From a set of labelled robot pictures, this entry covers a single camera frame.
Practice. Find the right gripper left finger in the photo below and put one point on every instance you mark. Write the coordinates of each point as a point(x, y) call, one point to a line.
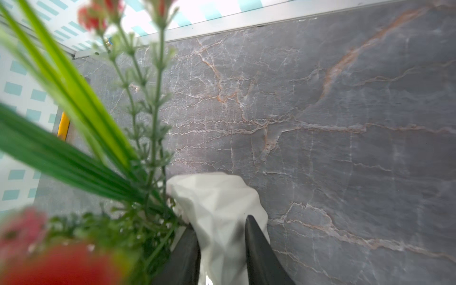
point(183, 266)

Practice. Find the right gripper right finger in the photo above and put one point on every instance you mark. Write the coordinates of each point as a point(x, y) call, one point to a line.
point(263, 266)

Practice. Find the pink flower pot back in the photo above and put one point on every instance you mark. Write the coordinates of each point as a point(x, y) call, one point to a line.
point(131, 243)

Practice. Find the yellow handled pliers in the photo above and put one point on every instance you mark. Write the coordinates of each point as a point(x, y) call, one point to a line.
point(63, 126)

